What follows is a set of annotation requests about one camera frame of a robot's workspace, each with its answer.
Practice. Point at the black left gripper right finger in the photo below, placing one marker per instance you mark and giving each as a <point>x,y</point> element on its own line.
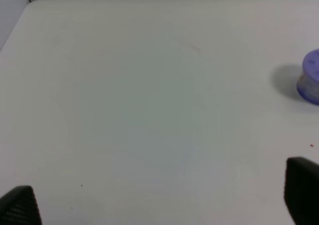
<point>301,190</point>

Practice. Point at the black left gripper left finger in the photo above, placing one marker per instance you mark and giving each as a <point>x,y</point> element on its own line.
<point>19,207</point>

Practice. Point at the purple round air freshener can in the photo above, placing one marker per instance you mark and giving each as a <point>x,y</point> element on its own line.
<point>308,83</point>

